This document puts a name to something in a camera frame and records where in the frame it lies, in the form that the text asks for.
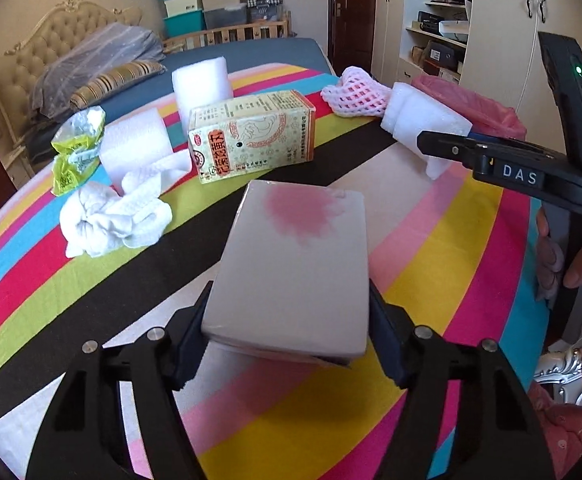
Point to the grey striped duvet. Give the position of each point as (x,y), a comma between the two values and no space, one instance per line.
(101,55)

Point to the dark brown door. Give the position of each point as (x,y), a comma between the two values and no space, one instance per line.
(353,15)

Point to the pink foam fruit net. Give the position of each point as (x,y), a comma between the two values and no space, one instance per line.
(356,92)

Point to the wooden crib rail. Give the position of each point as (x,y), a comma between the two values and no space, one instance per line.
(231,34)

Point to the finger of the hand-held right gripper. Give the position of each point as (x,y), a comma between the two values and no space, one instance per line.
(501,141)
(446,144)

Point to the white paper towel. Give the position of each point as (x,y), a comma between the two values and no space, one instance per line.
(116,215)

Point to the person's pink clothing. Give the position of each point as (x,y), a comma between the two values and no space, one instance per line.
(571,430)

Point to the bin with pink bag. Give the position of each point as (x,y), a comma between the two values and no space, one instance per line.
(471,105)

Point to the white foam block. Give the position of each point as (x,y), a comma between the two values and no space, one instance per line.
(131,135)
(416,120)
(201,80)

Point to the white box with pink print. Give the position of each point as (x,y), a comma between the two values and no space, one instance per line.
(291,270)

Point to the yellow red carton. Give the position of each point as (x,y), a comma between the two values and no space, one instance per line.
(251,135)

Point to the white wardrobe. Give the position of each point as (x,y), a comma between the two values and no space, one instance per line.
(501,35)

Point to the cream storage box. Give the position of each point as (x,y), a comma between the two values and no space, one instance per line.
(183,5)

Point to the rainbow striped tablecloth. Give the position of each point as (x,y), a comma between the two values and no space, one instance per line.
(121,310)

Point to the white tray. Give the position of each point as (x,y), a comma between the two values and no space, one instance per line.
(455,31)

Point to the dark bag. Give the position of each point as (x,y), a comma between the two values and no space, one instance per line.
(265,13)

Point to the striped pillow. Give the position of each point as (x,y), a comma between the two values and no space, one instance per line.
(116,77)

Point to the silver ornate frame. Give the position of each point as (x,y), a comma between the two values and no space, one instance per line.
(561,372)

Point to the grey storage box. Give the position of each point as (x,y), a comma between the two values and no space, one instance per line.
(226,16)

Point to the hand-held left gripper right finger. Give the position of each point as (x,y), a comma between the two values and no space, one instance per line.
(386,340)

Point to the yellow green wrapper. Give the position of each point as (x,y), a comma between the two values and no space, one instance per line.
(76,155)

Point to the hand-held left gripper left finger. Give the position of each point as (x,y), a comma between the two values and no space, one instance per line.
(186,355)

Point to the beige tufted headboard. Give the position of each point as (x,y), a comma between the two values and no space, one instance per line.
(56,35)

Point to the black device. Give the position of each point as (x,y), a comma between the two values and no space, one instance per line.
(430,21)

